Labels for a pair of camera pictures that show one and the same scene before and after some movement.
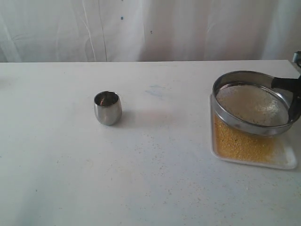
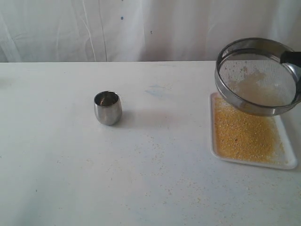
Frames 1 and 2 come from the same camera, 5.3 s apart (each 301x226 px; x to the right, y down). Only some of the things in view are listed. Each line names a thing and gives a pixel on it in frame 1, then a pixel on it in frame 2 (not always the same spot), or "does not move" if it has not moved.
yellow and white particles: [254, 105] does not move
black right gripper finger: [291, 84] -> [292, 57]
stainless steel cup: [108, 107] does not move
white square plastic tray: [230, 144] does not move
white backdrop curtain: [33, 31] does not move
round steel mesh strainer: [249, 102] -> [250, 77]
